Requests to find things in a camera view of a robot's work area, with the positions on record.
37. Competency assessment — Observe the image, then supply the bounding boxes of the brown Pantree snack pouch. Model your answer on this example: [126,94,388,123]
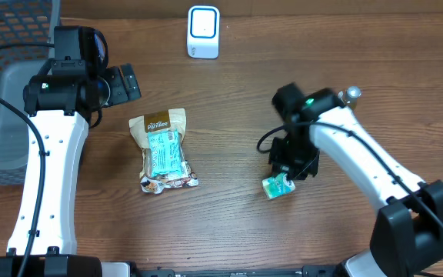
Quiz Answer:
[128,108,199,195]

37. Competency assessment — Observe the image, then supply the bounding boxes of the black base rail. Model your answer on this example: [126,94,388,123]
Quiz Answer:
[102,261,345,277]

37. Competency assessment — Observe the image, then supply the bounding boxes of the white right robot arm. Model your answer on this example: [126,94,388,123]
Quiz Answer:
[261,83,443,276]

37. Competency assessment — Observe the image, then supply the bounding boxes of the teal tissue pack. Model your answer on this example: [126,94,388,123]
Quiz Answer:
[261,173,295,199]

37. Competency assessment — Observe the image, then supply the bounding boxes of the grey plastic mesh basket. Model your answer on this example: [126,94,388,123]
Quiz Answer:
[0,0,61,185]

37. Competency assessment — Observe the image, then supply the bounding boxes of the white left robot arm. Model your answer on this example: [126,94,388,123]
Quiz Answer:
[0,26,141,277]

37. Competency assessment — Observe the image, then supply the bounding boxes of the yellow oil bottle silver cap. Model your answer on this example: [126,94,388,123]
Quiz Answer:
[338,86,361,110]

